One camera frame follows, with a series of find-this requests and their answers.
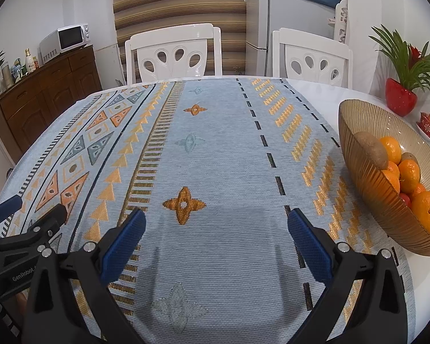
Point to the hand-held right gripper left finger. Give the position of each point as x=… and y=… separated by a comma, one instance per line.
x=123, y=245

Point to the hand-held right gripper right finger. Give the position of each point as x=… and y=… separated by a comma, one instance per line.
x=310, y=245

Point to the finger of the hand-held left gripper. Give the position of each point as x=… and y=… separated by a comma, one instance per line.
x=50, y=218
x=7, y=206

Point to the ribbed amber glass bowl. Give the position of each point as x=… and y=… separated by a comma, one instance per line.
x=372, y=200

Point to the tangerine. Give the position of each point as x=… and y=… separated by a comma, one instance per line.
x=408, y=175
x=417, y=190
x=392, y=181
x=390, y=148

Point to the red tomato with green stem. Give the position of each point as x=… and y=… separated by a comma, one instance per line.
x=405, y=199

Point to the large brown kiwi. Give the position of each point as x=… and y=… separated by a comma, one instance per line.
x=371, y=148

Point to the large orange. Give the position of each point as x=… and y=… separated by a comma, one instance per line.
x=428, y=209

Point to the small brown kiwi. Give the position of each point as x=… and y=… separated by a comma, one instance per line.
x=414, y=156

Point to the brown wooden sideboard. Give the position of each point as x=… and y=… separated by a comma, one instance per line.
x=46, y=96

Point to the blue patterned tablecloth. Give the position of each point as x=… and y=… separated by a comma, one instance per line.
x=222, y=150

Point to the grey canister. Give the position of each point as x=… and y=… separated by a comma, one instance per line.
x=6, y=75

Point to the white bottle with gold cap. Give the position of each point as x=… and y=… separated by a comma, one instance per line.
x=30, y=62

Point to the white low cabinet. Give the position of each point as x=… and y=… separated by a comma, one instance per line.
x=109, y=64

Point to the green plant in red vase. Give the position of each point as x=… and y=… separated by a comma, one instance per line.
x=399, y=96

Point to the white microwave oven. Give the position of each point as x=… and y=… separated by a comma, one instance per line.
x=70, y=39

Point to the white dining chair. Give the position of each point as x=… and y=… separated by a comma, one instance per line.
x=172, y=34
x=308, y=44

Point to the white ornate chair back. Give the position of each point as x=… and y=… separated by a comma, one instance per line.
x=342, y=18

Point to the white refrigerator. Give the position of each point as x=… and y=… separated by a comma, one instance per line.
x=301, y=10

